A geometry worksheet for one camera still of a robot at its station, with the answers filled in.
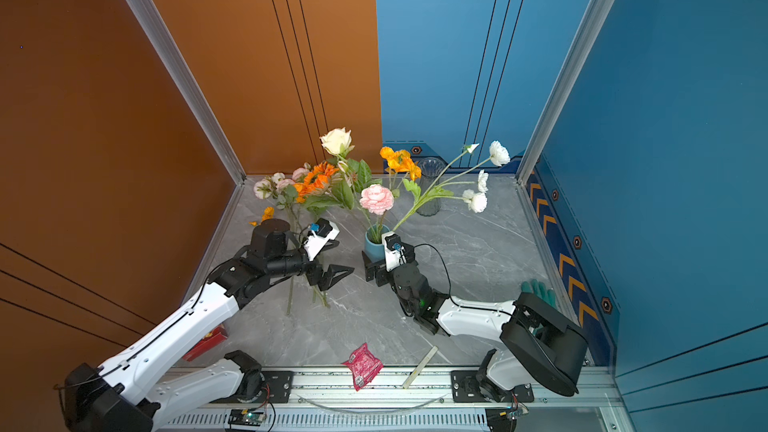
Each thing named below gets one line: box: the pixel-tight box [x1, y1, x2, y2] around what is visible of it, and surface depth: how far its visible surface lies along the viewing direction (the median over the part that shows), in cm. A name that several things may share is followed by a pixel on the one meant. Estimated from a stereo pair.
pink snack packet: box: [342, 342, 384, 391], surface depth 77 cm
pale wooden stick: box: [402, 345, 439, 389], surface depth 78 cm
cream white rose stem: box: [320, 127, 382, 235], surface depth 71 cm
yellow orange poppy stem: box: [380, 146, 422, 181], surface depth 71 cm
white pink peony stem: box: [393, 140, 511, 232], surface depth 67 cm
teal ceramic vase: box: [364, 225, 390, 263], surface depth 79 cm
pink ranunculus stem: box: [359, 184, 394, 243], surface depth 71 cm
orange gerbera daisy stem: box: [294, 161, 339, 204], surface depth 66 cm
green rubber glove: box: [521, 279, 558, 309], surface depth 90 cm
